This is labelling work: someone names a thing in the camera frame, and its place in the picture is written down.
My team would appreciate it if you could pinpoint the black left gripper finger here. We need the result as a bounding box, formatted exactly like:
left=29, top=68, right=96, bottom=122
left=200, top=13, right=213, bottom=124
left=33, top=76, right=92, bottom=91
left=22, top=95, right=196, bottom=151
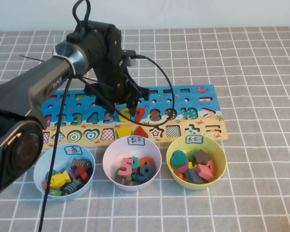
left=126, top=98, right=143, bottom=117
left=95, top=96, right=117, bottom=108

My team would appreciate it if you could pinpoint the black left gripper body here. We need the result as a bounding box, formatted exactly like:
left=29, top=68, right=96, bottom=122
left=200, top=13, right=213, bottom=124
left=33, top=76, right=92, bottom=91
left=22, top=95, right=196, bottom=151
left=84, top=67, right=150, bottom=106

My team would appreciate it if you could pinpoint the yellow wooden number six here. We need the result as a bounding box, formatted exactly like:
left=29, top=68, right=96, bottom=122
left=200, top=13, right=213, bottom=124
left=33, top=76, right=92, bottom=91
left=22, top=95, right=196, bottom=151
left=118, top=107, right=131, bottom=123

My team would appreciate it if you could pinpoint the yellow wooden pentagon piece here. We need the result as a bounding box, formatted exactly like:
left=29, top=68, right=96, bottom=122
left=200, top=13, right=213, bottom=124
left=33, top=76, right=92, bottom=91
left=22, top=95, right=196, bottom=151
left=117, top=126, right=133, bottom=139

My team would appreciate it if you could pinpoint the red wooden triangle piece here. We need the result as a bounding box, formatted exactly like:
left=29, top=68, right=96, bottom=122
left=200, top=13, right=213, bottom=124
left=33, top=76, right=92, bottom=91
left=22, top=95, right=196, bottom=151
left=134, top=126, right=149, bottom=138

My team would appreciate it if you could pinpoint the paper label on pink bowl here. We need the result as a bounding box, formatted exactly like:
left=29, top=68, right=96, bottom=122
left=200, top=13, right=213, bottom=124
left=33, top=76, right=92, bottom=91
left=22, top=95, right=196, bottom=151
left=127, top=136, right=145, bottom=147

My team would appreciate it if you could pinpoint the light pink plastic bowl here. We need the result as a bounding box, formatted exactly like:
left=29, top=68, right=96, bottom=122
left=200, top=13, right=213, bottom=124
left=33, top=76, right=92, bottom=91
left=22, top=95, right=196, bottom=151
left=102, top=135, right=162, bottom=192

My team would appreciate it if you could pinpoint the paper label on blue bowl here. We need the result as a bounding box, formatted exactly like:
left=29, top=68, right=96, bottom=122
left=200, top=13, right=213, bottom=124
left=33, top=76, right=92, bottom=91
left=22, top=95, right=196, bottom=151
left=64, top=145, right=84, bottom=156

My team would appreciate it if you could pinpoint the blue wooden number puzzle board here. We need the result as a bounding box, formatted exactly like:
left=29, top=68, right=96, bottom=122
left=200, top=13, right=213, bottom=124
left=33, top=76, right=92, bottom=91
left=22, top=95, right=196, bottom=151
left=40, top=84, right=229, bottom=149

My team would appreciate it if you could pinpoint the paper label on yellow bowl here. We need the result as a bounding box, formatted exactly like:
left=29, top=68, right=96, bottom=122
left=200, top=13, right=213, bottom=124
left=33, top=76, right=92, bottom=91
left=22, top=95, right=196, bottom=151
left=185, top=135, right=204, bottom=145

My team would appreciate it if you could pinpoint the teal wooden heart piece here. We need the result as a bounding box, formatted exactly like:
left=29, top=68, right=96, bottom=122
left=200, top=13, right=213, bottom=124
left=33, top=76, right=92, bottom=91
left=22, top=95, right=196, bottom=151
left=171, top=150, right=189, bottom=168

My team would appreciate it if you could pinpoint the brown wooden star piece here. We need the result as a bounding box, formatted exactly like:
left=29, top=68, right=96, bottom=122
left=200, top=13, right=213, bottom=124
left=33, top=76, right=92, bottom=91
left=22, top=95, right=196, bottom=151
left=193, top=149, right=210, bottom=165

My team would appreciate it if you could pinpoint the grey wooden block piece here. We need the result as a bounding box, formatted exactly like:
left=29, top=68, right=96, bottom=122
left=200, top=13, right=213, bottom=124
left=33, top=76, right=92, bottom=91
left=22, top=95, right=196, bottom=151
left=184, top=168, right=204, bottom=184

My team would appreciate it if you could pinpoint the light blue plastic bowl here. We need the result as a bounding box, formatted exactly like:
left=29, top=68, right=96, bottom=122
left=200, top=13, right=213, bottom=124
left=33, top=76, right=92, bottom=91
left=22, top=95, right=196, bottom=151
left=33, top=144, right=96, bottom=203

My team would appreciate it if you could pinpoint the pink wooden trapezoid piece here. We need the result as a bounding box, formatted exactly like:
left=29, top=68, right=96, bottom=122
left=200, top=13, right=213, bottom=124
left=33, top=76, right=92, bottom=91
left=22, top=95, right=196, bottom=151
left=195, top=163, right=215, bottom=181

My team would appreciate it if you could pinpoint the red wooden shape piece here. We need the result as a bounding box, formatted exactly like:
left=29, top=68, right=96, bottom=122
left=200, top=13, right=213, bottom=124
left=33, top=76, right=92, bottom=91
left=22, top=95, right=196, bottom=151
left=206, top=159, right=216, bottom=174

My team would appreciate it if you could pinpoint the light yellow plastic bowl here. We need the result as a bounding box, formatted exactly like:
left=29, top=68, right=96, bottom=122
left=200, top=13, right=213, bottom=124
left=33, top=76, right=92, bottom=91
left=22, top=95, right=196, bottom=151
left=166, top=135, right=227, bottom=190

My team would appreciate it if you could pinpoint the red wooden number seven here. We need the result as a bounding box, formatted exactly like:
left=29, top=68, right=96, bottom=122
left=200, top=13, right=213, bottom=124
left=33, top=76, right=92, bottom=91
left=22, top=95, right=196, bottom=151
left=134, top=107, right=146, bottom=123

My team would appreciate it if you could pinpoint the white zip tie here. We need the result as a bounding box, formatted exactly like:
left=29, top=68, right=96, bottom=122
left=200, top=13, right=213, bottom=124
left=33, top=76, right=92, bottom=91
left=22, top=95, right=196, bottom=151
left=52, top=49, right=77, bottom=75

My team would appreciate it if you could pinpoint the teal wooden number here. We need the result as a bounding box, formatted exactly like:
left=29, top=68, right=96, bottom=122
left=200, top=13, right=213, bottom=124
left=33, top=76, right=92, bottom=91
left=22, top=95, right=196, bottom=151
left=131, top=156, right=141, bottom=170

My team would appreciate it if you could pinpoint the pink wooden number five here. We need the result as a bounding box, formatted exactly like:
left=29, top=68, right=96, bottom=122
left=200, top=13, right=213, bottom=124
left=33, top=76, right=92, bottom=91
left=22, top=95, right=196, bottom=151
left=117, top=157, right=133, bottom=176

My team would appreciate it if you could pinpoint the brown striped wooden fish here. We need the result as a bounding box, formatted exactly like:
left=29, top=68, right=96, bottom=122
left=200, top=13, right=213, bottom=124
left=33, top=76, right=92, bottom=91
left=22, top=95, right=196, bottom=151
left=70, top=157, right=93, bottom=171

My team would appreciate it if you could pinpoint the dark teal number nine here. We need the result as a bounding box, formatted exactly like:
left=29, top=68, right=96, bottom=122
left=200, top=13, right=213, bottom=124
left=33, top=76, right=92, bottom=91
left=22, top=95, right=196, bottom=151
left=136, top=164, right=153, bottom=183

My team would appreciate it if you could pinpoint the red wooden fish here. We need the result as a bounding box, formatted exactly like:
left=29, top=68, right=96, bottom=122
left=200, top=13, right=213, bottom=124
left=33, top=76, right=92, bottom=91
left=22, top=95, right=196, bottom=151
left=76, top=166, right=89, bottom=183

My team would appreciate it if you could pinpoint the yellow wooden fish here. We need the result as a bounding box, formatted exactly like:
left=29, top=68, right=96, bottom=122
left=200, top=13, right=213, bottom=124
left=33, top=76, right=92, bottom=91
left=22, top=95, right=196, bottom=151
left=47, top=170, right=71, bottom=189

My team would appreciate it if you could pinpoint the dark grey wooden fish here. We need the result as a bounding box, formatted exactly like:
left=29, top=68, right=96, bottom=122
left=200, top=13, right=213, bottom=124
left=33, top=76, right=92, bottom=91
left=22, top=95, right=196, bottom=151
left=62, top=180, right=84, bottom=196

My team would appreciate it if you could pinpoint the grey grid tablecloth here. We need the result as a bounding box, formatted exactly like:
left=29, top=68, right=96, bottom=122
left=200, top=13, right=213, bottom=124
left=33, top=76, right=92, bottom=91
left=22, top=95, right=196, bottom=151
left=0, top=26, right=290, bottom=232

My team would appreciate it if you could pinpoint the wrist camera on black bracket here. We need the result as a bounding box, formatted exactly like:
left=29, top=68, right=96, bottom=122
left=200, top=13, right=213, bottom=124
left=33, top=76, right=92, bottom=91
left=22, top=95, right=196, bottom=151
left=122, top=49, right=136, bottom=67

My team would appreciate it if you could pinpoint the green wooden ring piece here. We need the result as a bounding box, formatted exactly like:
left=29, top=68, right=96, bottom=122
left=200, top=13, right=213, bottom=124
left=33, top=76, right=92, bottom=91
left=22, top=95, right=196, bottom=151
left=188, top=149, right=200, bottom=161

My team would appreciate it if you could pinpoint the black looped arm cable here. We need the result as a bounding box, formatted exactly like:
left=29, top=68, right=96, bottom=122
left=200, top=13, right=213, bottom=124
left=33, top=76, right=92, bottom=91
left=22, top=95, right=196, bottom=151
left=72, top=0, right=92, bottom=27

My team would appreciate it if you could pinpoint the black camera cable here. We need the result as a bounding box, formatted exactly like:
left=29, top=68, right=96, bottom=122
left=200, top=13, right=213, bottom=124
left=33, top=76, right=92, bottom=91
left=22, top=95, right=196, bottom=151
left=37, top=54, right=177, bottom=232

